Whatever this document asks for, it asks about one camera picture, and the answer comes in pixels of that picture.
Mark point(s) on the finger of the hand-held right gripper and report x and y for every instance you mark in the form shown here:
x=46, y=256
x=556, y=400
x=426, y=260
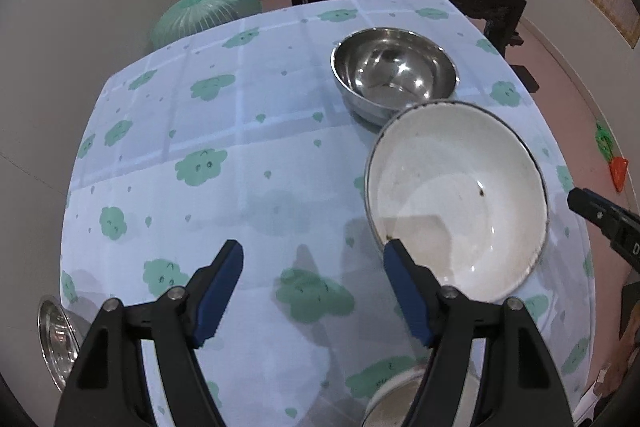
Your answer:
x=592, y=207

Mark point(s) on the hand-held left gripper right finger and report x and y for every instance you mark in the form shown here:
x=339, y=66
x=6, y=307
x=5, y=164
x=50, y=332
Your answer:
x=407, y=297

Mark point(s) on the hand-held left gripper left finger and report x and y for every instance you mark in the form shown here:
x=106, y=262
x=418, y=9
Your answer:
x=220, y=297

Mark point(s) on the large white enamel bowl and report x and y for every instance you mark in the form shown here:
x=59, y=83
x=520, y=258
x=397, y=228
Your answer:
x=450, y=212

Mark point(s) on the small white enamel bowl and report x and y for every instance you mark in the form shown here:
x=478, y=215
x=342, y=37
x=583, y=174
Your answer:
x=390, y=394

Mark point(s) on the large steel bowl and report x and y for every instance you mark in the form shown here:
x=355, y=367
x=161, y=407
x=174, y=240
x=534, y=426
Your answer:
x=55, y=342

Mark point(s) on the small steel bowl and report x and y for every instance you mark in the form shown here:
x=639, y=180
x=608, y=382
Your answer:
x=395, y=72

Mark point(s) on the orange toy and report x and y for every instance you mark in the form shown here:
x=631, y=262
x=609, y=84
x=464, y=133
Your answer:
x=620, y=172

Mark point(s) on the green toy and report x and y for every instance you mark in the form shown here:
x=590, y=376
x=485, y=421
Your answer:
x=602, y=139

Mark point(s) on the dark wooden stool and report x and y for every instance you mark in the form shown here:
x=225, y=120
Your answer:
x=527, y=79

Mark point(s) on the cloud print tablecloth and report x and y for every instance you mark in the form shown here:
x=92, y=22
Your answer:
x=250, y=147

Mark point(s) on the green plastic stool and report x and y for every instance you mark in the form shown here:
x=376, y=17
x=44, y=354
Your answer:
x=205, y=14

